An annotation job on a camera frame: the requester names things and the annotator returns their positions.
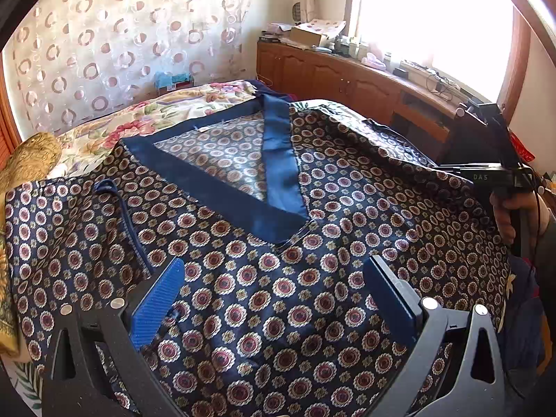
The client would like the navy patterned silk garment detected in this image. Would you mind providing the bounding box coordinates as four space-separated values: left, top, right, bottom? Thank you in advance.
6 95 510 416

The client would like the right hand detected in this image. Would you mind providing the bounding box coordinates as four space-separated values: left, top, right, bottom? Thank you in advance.
489 190 553 248

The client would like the black chair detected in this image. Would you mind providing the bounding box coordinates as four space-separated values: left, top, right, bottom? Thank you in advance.
436 106 501 166

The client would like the wooden sideboard cabinet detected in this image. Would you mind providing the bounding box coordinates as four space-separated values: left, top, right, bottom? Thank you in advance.
256 41 455 161

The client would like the palm leaf bed sheet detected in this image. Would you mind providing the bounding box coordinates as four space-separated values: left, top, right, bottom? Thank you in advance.
3 358 42 417

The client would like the yellow folded garment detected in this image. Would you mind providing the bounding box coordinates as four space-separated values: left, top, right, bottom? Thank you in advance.
0 211 20 358

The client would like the golden brocade folded cloth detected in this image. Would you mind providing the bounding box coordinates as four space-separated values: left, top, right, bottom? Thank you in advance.
0 132 62 204

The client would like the floral bed quilt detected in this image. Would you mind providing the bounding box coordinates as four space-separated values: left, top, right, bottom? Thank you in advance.
49 80 257 178

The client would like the wooden louvered wardrobe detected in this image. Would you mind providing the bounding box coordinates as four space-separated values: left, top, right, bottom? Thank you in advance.
0 73 22 166

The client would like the blue toy on headboard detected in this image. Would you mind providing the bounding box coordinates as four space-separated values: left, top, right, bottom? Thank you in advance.
155 73 195 95

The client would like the navy blue blanket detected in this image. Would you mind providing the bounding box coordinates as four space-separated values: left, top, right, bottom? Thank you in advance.
246 79 297 103

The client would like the cardboard box on cabinet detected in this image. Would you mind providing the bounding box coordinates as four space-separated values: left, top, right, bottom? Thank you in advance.
288 19 346 47

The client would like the circle patterned sheer curtain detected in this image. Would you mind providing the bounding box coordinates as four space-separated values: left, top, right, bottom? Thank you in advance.
3 0 251 138

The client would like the window with wooden frame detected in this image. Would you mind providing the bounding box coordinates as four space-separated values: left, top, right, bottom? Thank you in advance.
346 0 532 118

